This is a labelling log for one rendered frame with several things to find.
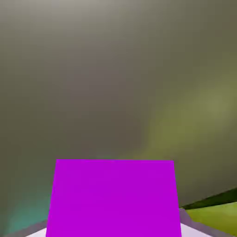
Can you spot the large olive green box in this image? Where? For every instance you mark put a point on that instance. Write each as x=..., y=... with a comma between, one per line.
x=216, y=213

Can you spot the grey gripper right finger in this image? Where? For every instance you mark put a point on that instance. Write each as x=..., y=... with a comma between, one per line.
x=192, y=228

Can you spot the small magenta cube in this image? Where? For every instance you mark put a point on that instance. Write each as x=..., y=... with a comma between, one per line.
x=113, y=200

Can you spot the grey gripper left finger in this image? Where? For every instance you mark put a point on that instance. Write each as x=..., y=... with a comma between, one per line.
x=35, y=230

